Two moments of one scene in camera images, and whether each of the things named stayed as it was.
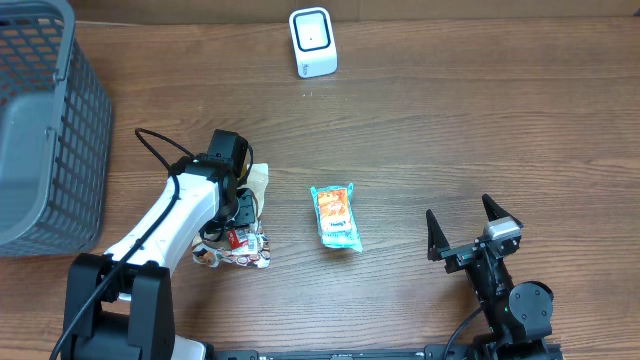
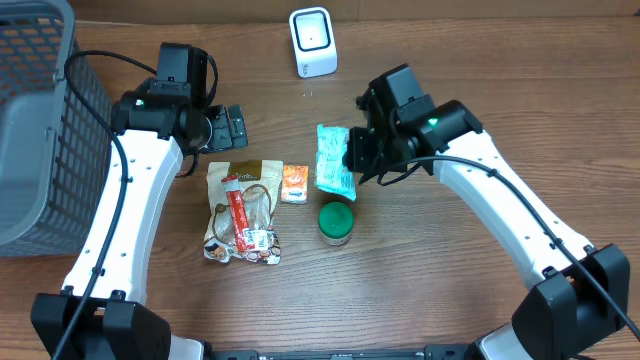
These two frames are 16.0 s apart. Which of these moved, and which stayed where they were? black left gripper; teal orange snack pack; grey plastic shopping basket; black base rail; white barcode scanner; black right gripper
Moved: black left gripper; black right gripper; teal orange snack pack
Stayed: white barcode scanner; black base rail; grey plastic shopping basket
